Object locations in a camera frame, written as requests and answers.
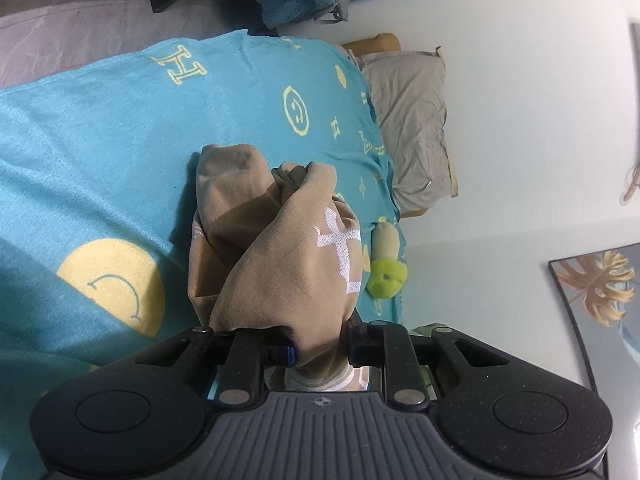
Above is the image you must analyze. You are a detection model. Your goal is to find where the green and beige plush toy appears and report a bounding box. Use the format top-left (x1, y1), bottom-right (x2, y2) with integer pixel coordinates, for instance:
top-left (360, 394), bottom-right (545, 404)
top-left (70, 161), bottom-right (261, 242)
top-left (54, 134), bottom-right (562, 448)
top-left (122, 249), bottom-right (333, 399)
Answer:
top-left (364, 217), bottom-right (410, 299)

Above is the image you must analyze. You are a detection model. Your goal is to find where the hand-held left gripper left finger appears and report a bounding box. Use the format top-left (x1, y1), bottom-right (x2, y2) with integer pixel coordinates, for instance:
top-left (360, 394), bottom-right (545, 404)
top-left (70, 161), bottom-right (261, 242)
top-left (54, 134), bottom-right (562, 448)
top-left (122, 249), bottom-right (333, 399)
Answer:
top-left (132, 326), bottom-right (299, 409)

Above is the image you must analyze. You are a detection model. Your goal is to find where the teal printed bed sheet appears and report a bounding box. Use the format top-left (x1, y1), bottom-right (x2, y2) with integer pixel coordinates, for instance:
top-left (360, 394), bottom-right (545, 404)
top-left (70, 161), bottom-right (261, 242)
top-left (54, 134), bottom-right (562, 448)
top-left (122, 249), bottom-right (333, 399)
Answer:
top-left (0, 29), bottom-right (412, 480)

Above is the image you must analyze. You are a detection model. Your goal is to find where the grey pillow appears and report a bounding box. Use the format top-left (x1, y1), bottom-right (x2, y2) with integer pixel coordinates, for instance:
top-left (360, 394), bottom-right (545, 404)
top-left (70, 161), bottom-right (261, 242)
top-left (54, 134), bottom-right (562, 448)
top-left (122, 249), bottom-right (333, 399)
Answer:
top-left (359, 47), bottom-right (460, 212)

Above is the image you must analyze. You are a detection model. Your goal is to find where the wall hook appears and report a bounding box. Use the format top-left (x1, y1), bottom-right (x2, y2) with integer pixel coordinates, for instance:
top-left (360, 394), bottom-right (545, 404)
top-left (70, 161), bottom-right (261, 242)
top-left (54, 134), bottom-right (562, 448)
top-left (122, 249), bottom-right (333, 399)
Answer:
top-left (619, 159), bottom-right (640, 207)

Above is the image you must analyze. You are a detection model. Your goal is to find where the framed leaf wall picture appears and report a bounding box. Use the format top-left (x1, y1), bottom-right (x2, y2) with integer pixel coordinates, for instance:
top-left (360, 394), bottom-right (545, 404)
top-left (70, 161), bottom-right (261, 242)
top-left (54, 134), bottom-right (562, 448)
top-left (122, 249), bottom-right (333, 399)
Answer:
top-left (547, 242), bottom-right (640, 397)

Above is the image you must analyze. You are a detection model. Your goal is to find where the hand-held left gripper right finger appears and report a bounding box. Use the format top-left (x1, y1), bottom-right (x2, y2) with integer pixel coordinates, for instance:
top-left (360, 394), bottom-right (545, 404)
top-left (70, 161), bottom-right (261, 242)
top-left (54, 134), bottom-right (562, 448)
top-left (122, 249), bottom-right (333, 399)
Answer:
top-left (346, 312), bottom-right (512, 409)

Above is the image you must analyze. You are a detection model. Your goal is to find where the tan garment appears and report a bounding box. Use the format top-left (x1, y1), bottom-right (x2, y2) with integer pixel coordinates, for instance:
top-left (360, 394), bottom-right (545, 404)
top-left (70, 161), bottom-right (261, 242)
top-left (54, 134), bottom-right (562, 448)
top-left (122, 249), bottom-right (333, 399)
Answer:
top-left (187, 142), bottom-right (364, 394)

